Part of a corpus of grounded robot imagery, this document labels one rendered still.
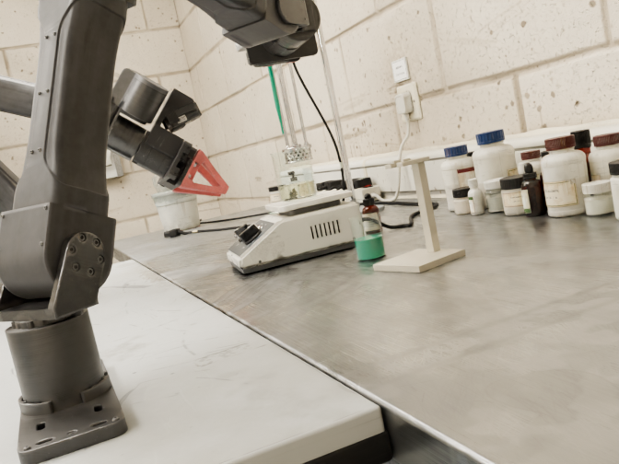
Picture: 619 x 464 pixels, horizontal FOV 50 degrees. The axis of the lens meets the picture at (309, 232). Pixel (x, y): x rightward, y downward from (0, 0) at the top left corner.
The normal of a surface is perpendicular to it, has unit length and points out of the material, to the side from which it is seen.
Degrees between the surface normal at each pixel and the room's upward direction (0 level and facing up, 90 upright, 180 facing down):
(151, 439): 0
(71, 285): 90
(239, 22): 159
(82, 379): 90
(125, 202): 90
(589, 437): 0
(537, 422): 0
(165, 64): 90
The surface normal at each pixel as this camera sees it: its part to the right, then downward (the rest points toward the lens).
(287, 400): -0.20, -0.97
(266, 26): -0.01, 0.98
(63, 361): 0.47, 0.01
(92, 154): 0.84, -0.18
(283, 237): 0.26, 0.07
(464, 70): -0.91, 0.23
